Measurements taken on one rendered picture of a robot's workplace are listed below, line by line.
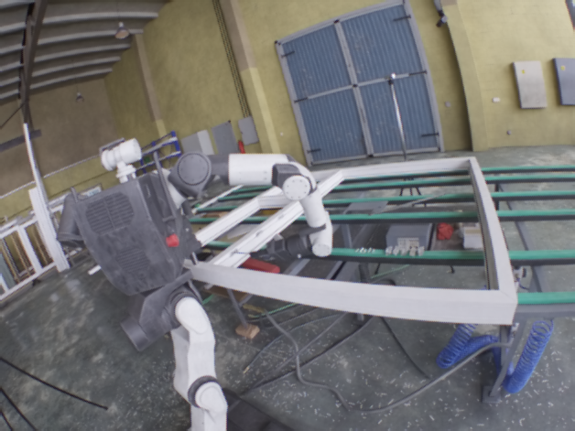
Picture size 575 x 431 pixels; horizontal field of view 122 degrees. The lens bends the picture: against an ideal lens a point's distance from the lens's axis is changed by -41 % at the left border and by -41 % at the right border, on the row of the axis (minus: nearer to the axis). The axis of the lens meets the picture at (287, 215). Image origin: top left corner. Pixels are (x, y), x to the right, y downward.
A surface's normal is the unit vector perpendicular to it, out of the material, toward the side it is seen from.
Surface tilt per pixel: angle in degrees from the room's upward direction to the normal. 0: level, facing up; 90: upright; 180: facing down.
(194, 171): 81
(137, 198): 89
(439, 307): 90
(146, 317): 90
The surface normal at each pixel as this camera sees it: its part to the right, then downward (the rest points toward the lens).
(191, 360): 0.76, 0.01
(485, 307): -0.53, 0.41
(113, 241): 0.30, 0.47
